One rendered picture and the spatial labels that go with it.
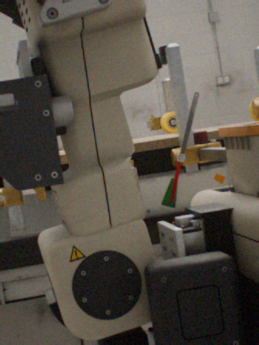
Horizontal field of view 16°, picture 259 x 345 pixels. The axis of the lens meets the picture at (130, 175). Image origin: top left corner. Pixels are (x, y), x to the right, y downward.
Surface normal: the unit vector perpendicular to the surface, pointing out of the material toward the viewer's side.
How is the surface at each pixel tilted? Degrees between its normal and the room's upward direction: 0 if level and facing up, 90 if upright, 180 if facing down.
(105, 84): 90
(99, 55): 90
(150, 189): 90
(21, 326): 90
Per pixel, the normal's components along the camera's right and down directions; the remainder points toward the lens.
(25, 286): 0.14, 0.03
